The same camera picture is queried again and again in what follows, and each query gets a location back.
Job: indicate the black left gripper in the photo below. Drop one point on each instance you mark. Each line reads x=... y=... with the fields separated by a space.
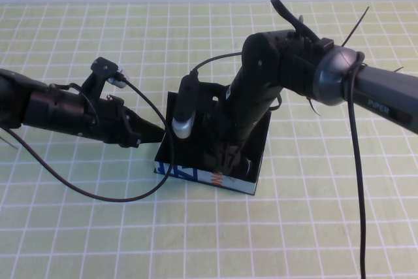
x=104 y=119

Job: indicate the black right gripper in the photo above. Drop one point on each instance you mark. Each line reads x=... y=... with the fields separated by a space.
x=235 y=128

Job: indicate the black printed glasses case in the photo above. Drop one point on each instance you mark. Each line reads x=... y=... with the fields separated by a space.
x=183 y=158

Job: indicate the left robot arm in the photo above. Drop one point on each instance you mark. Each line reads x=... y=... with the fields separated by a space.
x=32 y=102

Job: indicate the short black zip tie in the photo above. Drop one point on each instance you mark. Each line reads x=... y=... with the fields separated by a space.
x=314 y=107

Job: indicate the long black zip tie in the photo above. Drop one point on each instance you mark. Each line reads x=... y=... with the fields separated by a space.
x=356 y=25

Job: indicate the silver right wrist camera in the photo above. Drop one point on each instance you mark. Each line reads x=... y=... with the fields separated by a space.
x=183 y=119

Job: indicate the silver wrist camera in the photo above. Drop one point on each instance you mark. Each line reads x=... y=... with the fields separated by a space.
x=119 y=79
x=183 y=119

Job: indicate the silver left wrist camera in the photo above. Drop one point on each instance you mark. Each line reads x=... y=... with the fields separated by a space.
x=119 y=79

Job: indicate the black right camera bracket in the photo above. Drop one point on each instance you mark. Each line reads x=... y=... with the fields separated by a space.
x=209 y=96

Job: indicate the black camera bracket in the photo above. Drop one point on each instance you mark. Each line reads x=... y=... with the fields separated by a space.
x=98 y=76
x=209 y=96

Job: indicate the black left camera bracket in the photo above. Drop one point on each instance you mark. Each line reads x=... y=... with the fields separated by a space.
x=98 y=76

